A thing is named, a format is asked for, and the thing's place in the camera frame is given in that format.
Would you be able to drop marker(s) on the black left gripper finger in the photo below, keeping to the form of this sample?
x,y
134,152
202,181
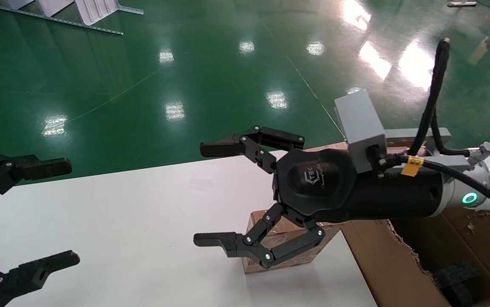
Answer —
x,y
32,273
23,167

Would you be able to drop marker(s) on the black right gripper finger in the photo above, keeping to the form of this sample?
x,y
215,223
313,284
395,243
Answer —
x,y
236,244
266,140

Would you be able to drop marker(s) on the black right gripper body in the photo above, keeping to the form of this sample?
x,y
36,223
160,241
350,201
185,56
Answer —
x,y
313,183

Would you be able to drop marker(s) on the small brown cardboard box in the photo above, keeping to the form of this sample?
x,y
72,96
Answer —
x,y
285,236

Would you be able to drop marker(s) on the big open cardboard box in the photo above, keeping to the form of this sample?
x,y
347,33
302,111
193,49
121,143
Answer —
x,y
385,264

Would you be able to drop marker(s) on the white metal rack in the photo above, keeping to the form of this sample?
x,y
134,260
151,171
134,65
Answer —
x,y
96,10

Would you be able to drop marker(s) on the black foam block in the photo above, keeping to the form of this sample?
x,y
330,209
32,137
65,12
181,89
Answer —
x,y
458,283

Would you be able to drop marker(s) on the brown cardboard piece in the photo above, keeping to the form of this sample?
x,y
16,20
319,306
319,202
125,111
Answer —
x,y
480,50

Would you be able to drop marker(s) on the white metal bar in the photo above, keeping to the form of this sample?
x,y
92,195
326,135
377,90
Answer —
x,y
462,3

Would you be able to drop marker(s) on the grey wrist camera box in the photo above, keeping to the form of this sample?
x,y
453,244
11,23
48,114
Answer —
x,y
360,123

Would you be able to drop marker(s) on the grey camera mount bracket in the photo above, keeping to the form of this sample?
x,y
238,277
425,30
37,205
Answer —
x,y
436,164

